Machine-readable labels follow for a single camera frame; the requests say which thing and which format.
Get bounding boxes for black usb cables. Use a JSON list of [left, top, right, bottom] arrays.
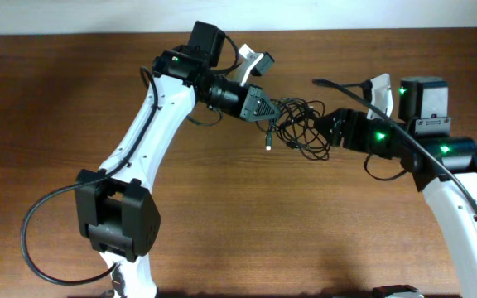
[[256, 97, 331, 161]]

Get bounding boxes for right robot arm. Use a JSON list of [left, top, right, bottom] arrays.
[[313, 76, 477, 297]]

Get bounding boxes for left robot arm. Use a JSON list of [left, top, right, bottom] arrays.
[[75, 22, 280, 297]]

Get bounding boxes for right camera black cable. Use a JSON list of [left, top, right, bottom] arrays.
[[311, 78, 477, 266]]

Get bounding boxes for camera black cable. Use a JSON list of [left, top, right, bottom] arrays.
[[311, 78, 477, 266], [19, 65, 159, 286]]

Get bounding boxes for left camera black cable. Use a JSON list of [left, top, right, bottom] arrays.
[[19, 65, 159, 286]]

